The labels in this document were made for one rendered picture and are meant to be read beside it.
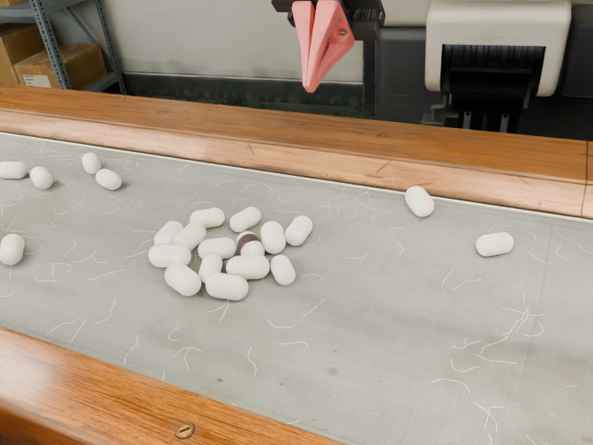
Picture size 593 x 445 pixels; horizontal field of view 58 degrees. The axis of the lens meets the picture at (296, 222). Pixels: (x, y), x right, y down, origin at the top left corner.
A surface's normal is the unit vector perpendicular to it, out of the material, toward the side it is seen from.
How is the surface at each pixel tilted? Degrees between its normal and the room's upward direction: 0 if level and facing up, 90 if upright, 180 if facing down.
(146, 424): 0
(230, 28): 90
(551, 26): 98
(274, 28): 90
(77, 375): 0
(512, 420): 0
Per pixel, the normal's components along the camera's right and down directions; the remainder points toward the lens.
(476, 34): -0.32, 0.67
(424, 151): -0.08, -0.82
